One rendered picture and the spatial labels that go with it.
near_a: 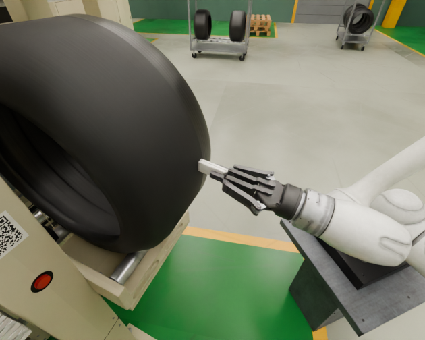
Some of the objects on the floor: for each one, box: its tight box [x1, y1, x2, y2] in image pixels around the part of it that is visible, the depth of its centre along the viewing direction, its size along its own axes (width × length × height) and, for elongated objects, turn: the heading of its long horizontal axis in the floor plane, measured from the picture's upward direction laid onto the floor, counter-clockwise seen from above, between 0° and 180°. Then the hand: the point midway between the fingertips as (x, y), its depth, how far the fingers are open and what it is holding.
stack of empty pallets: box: [245, 14, 271, 36], centre depth 767 cm, size 127×90×43 cm
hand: (212, 169), depth 53 cm, fingers closed
